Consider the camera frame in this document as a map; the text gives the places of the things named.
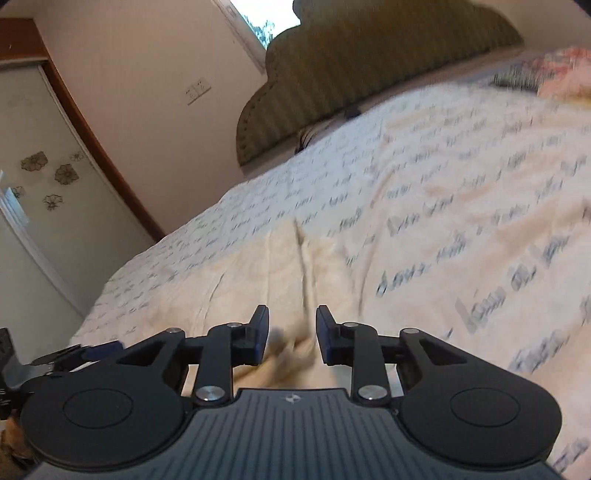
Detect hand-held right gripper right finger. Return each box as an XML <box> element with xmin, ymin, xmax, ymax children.
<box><xmin>315</xmin><ymin>305</ymin><xmax>481</xmax><ymax>408</ymax></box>

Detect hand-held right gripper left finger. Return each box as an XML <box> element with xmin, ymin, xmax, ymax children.
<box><xmin>106</xmin><ymin>305</ymin><xmax>271</xmax><ymax>408</ymax></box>

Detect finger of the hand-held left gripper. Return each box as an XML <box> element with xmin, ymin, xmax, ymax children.
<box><xmin>31</xmin><ymin>340</ymin><xmax>124</xmax><ymax>371</ymax></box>

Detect cream pants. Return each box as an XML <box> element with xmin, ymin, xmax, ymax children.
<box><xmin>69</xmin><ymin>216</ymin><xmax>370</xmax><ymax>398</ymax></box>

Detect person's left hand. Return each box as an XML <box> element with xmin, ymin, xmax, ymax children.
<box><xmin>0</xmin><ymin>413</ymin><xmax>34</xmax><ymax>464</ymax></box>

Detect flower-decal wardrobe door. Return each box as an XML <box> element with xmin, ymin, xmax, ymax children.
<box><xmin>0</xmin><ymin>62</ymin><xmax>156</xmax><ymax>354</ymax></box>

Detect white script-printed blanket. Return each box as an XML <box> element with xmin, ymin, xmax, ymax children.
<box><xmin>69</xmin><ymin>80</ymin><xmax>591</xmax><ymax>474</ymax></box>

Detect green striped upholstered headboard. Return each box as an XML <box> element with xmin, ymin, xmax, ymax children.
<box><xmin>235</xmin><ymin>0</ymin><xmax>526</xmax><ymax>168</ymax></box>

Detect window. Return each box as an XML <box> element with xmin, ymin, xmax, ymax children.
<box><xmin>224</xmin><ymin>0</ymin><xmax>304</xmax><ymax>49</ymax></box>

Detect floral patterned pillow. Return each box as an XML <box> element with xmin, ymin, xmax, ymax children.
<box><xmin>489</xmin><ymin>45</ymin><xmax>591</xmax><ymax>101</ymax></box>

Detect brown wooden door frame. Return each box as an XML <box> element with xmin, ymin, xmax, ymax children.
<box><xmin>0</xmin><ymin>17</ymin><xmax>167</xmax><ymax>241</ymax></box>

